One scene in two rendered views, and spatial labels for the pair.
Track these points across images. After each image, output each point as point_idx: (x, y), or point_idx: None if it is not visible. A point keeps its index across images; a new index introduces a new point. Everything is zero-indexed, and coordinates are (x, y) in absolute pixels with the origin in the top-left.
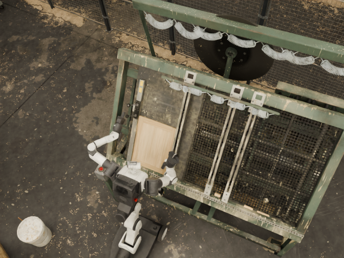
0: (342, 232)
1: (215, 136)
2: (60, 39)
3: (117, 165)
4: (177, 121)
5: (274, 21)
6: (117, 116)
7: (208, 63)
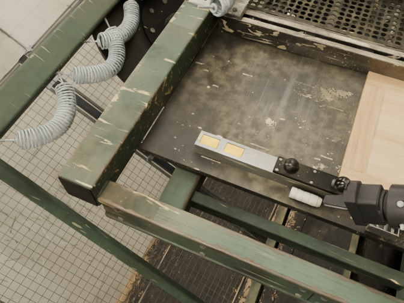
0: None
1: (371, 1)
2: None
3: None
4: (342, 72)
5: (180, 251)
6: (350, 200)
7: None
